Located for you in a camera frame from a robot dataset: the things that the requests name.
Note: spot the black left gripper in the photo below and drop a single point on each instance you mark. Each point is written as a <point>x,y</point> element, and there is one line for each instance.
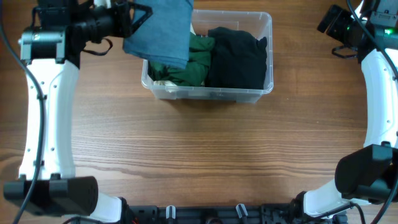
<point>125,24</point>

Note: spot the left clear rail clip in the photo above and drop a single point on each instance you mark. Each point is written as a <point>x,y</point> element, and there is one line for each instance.
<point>170,212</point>

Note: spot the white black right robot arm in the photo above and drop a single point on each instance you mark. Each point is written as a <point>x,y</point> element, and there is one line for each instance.
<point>369,175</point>

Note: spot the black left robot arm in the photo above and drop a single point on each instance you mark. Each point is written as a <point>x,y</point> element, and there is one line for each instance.
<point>50,56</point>

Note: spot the black garment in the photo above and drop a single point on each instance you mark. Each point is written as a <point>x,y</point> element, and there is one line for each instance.
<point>238,60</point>

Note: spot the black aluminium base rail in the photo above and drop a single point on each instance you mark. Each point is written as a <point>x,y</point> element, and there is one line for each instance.
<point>262,214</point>

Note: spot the green garment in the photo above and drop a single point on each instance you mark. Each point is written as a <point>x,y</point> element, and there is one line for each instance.
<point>197,67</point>

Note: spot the blue towel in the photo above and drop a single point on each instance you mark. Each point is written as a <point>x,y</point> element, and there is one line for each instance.
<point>165,36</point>

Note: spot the clear rail clip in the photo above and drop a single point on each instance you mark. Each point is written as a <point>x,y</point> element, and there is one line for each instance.
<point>241,210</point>
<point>170,212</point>

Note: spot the right clear rail clip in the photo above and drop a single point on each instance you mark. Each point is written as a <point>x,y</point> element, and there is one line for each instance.
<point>241,210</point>

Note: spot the clear plastic storage bin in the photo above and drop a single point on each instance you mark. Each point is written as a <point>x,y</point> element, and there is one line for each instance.
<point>258,24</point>

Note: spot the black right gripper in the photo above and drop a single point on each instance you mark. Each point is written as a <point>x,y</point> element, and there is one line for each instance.
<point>342,17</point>

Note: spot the cream garment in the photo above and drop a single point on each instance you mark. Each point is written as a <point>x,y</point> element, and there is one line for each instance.
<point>164,83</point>

